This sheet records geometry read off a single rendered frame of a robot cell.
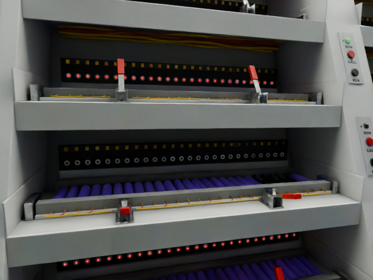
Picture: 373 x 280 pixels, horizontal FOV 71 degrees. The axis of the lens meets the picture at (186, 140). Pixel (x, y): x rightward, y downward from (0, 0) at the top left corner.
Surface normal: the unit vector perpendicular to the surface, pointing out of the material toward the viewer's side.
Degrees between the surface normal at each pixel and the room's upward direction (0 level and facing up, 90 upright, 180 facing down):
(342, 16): 90
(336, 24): 90
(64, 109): 111
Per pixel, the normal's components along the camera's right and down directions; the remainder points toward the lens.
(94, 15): 0.25, 0.15
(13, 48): 0.24, -0.21
